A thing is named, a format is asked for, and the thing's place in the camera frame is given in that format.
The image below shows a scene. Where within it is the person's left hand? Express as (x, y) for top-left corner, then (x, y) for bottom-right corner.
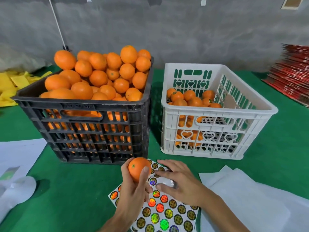
(113, 158), (154, 225)

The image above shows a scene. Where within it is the stack of red cardboard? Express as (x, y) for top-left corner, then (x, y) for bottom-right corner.
(262, 44), (309, 108)

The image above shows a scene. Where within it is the person's right forearm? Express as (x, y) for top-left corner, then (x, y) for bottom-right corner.
(200, 196), (251, 232)

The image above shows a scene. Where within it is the pile of yellow bags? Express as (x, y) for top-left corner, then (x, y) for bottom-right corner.
(0, 70), (53, 108)

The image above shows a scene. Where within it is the beige woven sack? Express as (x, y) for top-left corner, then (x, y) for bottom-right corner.
(0, 43), (49, 73)

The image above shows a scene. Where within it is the pile of oranges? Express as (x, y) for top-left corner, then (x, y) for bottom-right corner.
(40, 45), (152, 153)

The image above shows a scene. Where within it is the heap of labelled oranges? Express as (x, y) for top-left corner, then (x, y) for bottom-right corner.
(166, 88), (222, 148)

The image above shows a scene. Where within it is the white backing sheet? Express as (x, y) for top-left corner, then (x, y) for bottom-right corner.
(270, 188), (309, 232)
(199, 166), (290, 232)

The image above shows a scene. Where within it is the person's right hand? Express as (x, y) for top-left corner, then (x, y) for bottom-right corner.
(154, 159), (213, 208)

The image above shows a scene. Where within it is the green felt table cover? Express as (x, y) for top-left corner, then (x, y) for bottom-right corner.
(0, 67), (309, 232)

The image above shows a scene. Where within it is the holographic sticker sheet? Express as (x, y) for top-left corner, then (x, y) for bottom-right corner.
(108, 159), (200, 232)

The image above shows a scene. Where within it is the beige wall plate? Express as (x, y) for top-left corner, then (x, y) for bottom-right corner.
(281, 0), (305, 10)

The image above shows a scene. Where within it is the black plastic crate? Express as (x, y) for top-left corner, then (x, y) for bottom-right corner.
(12, 58), (154, 165)

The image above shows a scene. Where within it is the white printed paper sheet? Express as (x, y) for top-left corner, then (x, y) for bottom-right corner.
(0, 138), (47, 182)

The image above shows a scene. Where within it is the white handheld controller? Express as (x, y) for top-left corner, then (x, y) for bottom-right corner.
(0, 176), (37, 223)

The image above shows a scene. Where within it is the single orange fruit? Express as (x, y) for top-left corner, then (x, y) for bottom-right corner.
(128, 157), (152, 183)

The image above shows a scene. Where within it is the white pole with black base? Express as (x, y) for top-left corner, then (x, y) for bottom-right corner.
(47, 0), (69, 50)

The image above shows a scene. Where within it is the white plastic crate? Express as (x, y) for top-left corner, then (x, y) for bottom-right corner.
(161, 63), (279, 160)

